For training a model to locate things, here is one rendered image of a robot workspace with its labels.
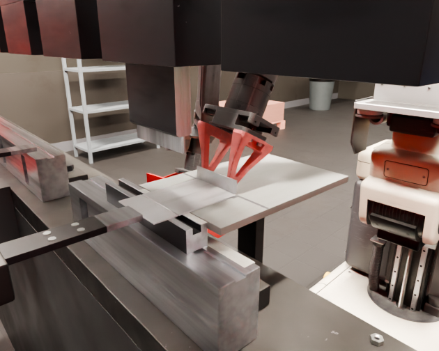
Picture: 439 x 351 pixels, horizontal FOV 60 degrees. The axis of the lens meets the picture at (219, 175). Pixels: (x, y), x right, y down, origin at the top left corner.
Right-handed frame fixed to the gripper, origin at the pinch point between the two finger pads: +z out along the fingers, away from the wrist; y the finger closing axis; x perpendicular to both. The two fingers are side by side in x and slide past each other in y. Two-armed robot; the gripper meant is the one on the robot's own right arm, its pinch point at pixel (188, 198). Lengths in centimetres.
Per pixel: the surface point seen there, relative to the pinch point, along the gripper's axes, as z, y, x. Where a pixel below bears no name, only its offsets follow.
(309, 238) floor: 38, -141, -11
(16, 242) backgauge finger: -9, 71, 37
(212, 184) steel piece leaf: -15, 47, 42
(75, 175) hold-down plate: -7.2, 38.8, -2.3
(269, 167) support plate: -19, 35, 44
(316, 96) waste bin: -103, -573, -208
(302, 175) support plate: -18, 35, 50
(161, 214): -13, 58, 43
